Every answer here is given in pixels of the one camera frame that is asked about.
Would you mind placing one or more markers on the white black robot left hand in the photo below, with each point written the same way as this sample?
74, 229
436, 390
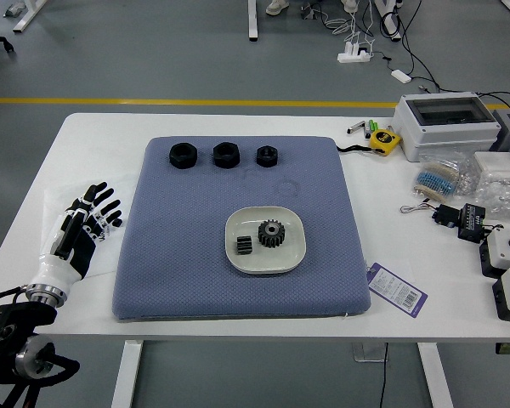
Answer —
55, 268

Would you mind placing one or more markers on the small black gear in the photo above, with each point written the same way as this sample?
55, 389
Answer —
244, 246

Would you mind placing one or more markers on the big black gear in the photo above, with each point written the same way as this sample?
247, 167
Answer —
272, 236

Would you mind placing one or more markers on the white square plate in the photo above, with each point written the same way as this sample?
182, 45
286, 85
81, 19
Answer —
289, 255

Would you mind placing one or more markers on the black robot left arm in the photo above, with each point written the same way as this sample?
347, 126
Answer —
13, 323

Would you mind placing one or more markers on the large black hex nut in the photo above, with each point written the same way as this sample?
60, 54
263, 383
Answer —
183, 156
226, 155

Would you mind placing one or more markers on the small black hex nut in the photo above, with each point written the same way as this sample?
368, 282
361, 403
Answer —
267, 156

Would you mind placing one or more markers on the blue button control box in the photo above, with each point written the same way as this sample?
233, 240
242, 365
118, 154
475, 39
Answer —
503, 255

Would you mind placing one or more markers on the small white box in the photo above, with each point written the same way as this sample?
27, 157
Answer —
497, 163

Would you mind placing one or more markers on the white table leg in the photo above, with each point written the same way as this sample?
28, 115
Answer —
126, 374
435, 374

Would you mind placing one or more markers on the blue-grey cushion mat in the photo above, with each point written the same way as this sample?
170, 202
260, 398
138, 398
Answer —
238, 297

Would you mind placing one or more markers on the small silver tool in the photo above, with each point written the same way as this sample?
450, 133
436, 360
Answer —
356, 127

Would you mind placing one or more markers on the purple paper tag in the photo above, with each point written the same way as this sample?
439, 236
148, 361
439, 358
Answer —
397, 291

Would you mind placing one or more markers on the green white markers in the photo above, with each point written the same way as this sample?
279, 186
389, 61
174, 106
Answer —
372, 125

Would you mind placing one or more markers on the yellow tape measure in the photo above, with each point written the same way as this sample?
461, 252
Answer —
384, 142

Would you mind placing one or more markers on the white power strip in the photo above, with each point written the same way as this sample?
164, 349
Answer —
353, 56

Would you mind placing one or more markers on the bag of blue resistors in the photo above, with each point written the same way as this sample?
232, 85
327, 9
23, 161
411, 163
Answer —
440, 176

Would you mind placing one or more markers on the white power adapter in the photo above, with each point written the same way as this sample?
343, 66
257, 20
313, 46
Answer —
401, 75

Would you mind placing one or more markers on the black electronic module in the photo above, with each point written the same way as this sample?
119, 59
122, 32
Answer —
472, 223

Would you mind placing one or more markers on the clear bag of screws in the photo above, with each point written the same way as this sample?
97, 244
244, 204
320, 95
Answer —
503, 195

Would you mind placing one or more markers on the small grey metal bracket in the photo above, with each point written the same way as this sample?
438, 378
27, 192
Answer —
13, 9

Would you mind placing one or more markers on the grey under-table bracket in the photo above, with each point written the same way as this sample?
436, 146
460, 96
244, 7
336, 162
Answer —
367, 353

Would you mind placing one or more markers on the grey electrical enclosure box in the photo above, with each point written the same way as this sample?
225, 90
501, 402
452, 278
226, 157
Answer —
442, 136

